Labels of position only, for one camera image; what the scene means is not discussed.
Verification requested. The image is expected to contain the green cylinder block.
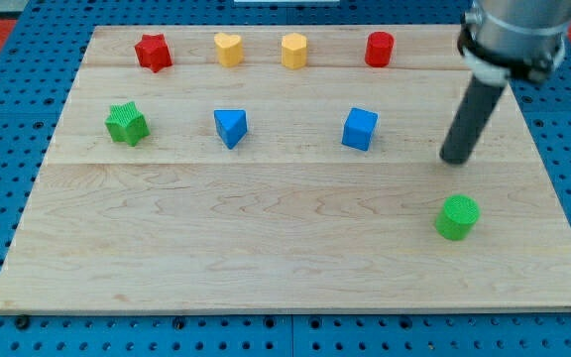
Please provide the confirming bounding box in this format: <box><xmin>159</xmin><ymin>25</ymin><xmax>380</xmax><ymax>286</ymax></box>
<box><xmin>434</xmin><ymin>194</ymin><xmax>481</xmax><ymax>241</ymax></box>

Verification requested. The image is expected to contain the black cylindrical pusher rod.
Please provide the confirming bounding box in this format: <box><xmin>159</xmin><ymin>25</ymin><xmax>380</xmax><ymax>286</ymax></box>
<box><xmin>439</xmin><ymin>75</ymin><xmax>505</xmax><ymax>165</ymax></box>

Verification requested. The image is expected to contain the blue triangle block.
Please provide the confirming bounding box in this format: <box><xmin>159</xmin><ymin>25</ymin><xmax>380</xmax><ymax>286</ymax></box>
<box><xmin>213</xmin><ymin>109</ymin><xmax>248</xmax><ymax>150</ymax></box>

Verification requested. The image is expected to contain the green star block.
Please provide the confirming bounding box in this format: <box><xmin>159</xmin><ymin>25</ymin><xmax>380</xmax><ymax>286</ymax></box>
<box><xmin>105</xmin><ymin>101</ymin><xmax>150</xmax><ymax>147</ymax></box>

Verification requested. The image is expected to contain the red star block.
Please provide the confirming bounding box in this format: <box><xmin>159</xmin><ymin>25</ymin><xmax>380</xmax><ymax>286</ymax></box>
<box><xmin>134</xmin><ymin>34</ymin><xmax>172</xmax><ymax>73</ymax></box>

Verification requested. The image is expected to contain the red cylinder block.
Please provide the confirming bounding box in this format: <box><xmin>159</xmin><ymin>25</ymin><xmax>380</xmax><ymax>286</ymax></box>
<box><xmin>364</xmin><ymin>31</ymin><xmax>395</xmax><ymax>67</ymax></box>

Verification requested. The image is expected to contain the yellow heart block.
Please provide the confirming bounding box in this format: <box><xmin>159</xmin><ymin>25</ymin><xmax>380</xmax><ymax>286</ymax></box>
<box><xmin>214</xmin><ymin>33</ymin><xmax>244</xmax><ymax>67</ymax></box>

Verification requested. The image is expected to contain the yellow hexagon block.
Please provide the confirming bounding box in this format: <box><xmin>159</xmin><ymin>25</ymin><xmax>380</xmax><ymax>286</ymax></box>
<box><xmin>281</xmin><ymin>33</ymin><xmax>307</xmax><ymax>69</ymax></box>

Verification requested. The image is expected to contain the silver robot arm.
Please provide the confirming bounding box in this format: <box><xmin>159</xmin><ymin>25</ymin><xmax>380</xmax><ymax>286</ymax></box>
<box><xmin>439</xmin><ymin>0</ymin><xmax>571</xmax><ymax>165</ymax></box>

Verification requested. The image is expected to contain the light wooden board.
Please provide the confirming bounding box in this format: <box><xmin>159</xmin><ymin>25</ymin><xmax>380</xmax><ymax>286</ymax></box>
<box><xmin>0</xmin><ymin>25</ymin><xmax>571</xmax><ymax>315</ymax></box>

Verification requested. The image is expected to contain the blue cube block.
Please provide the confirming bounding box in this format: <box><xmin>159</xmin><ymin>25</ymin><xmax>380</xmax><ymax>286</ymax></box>
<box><xmin>341</xmin><ymin>107</ymin><xmax>378</xmax><ymax>151</ymax></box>

